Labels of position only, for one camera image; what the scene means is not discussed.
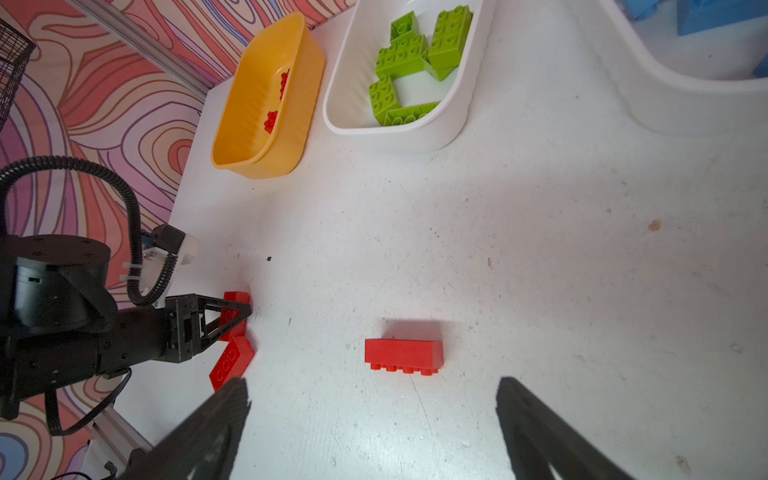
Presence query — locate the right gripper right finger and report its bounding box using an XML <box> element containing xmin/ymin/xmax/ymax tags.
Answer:
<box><xmin>496</xmin><ymin>377</ymin><xmax>630</xmax><ymax>479</ymax></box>

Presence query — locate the green lego brick top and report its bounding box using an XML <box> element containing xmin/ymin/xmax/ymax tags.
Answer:
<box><xmin>383</xmin><ymin>102</ymin><xmax>439</xmax><ymax>126</ymax></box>

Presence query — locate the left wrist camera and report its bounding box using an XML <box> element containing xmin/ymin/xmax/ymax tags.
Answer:
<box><xmin>121</xmin><ymin>224</ymin><xmax>200</xmax><ymax>303</ymax></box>

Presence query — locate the yellow plastic container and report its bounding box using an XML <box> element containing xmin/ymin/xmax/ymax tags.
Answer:
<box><xmin>211</xmin><ymin>12</ymin><xmax>326</xmax><ymax>179</ymax></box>

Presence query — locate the middle white plastic container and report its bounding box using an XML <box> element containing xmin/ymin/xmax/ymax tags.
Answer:
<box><xmin>323</xmin><ymin>1</ymin><xmax>496</xmax><ymax>154</ymax></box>

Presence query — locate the green lego brick cluster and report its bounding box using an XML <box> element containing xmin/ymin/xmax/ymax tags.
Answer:
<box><xmin>422</xmin><ymin>56</ymin><xmax>459</xmax><ymax>82</ymax></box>

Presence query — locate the blue lego brick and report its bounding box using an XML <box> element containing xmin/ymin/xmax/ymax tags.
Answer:
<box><xmin>677</xmin><ymin>0</ymin><xmax>767</xmax><ymax>36</ymax></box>
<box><xmin>753</xmin><ymin>55</ymin><xmax>768</xmax><ymax>78</ymax></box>
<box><xmin>622</xmin><ymin>0</ymin><xmax>660</xmax><ymax>21</ymax></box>

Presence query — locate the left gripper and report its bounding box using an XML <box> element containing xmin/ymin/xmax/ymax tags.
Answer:
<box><xmin>23</xmin><ymin>294</ymin><xmax>252</xmax><ymax>384</ymax></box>

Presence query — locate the right white plastic container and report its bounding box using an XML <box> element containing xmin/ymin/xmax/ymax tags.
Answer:
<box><xmin>568</xmin><ymin>1</ymin><xmax>767</xmax><ymax>136</ymax></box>

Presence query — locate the small green lego brick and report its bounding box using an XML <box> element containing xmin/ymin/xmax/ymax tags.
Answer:
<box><xmin>427</xmin><ymin>5</ymin><xmax>473</xmax><ymax>70</ymax></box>

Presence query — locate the green lego brick bottom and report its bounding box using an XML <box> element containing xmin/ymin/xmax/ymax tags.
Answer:
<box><xmin>375</xmin><ymin>34</ymin><xmax>428</xmax><ymax>79</ymax></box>

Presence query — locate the white plastic container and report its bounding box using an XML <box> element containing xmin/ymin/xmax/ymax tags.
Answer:
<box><xmin>568</xmin><ymin>1</ymin><xmax>767</xmax><ymax>136</ymax></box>
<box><xmin>323</xmin><ymin>1</ymin><xmax>496</xmax><ymax>154</ymax></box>

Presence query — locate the left black wire basket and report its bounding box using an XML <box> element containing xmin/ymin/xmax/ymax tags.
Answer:
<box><xmin>0</xmin><ymin>20</ymin><xmax>36</xmax><ymax>126</ymax></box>

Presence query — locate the red lego brick on side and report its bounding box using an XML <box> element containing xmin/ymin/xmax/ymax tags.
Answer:
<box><xmin>364</xmin><ymin>339</ymin><xmax>444</xmax><ymax>376</ymax></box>

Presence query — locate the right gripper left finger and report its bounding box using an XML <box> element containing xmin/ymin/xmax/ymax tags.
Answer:
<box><xmin>121</xmin><ymin>378</ymin><xmax>250</xmax><ymax>480</ymax></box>

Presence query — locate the red lego brick cluster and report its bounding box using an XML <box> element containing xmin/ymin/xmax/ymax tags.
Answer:
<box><xmin>220</xmin><ymin>291</ymin><xmax>251</xmax><ymax>342</ymax></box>
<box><xmin>209</xmin><ymin>336</ymin><xmax>255</xmax><ymax>391</ymax></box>

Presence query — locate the red lego brick top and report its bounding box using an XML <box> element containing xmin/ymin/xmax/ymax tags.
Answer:
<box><xmin>279</xmin><ymin>70</ymin><xmax>290</xmax><ymax>100</ymax></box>

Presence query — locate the tiny green lego brick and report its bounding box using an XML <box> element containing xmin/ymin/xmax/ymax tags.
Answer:
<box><xmin>390</xmin><ymin>11</ymin><xmax>420</xmax><ymax>43</ymax></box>

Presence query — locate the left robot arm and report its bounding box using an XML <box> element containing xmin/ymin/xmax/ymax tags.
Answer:
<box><xmin>1</xmin><ymin>156</ymin><xmax>252</xmax><ymax>436</ymax></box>

